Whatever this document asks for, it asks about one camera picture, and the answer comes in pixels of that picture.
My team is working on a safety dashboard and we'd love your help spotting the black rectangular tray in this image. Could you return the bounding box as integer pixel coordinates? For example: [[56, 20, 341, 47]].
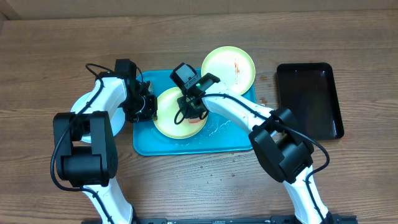
[[276, 62, 345, 140]]

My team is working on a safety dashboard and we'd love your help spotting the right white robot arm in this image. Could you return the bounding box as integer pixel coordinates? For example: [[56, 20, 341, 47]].
[[170, 63, 333, 223]]

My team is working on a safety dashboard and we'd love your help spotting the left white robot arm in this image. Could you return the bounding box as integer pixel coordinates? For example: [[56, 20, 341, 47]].
[[50, 59, 157, 223]]

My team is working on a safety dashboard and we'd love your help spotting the yellow-green plate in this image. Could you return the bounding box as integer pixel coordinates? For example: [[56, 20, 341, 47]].
[[201, 46, 256, 95], [154, 87, 207, 139]]

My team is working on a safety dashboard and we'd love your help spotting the red and green sponge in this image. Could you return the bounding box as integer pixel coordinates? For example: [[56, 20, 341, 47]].
[[188, 117, 201, 123]]

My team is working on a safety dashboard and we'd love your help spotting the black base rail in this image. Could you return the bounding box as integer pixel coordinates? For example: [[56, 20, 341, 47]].
[[81, 214, 358, 224]]

